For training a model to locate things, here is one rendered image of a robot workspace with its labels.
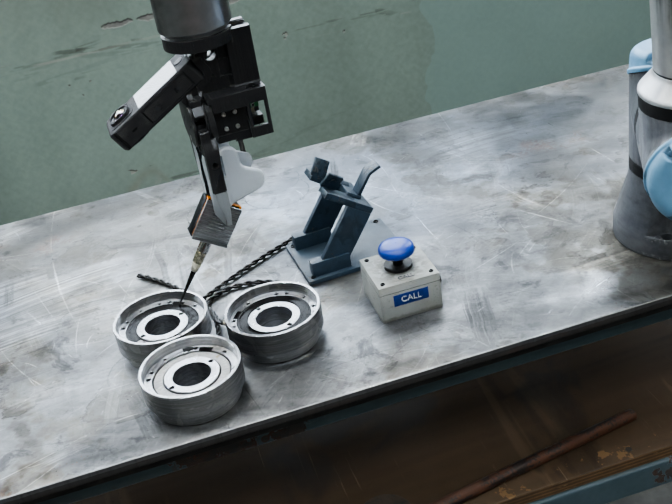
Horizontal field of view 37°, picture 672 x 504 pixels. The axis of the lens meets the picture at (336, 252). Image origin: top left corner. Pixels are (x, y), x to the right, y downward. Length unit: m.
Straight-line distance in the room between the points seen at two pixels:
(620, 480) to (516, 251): 0.31
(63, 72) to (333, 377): 1.73
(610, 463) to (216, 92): 0.65
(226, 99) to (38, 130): 1.69
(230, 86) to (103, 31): 1.59
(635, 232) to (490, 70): 1.78
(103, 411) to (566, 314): 0.49
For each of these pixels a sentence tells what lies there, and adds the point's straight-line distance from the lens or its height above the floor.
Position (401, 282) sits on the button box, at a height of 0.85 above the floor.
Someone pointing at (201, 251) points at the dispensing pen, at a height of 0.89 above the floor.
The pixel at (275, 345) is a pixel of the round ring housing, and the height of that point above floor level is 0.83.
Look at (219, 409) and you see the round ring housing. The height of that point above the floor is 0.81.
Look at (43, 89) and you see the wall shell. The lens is 2.64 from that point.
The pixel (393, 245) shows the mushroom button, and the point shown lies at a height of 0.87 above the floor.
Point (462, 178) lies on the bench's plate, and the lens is 1.37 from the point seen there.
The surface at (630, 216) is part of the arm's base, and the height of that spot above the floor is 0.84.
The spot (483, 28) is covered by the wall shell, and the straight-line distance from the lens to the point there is 2.87.
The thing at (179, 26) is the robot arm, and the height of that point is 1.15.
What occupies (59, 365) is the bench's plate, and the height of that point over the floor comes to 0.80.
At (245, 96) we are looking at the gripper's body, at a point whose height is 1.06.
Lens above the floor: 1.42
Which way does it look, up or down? 30 degrees down
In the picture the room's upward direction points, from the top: 10 degrees counter-clockwise
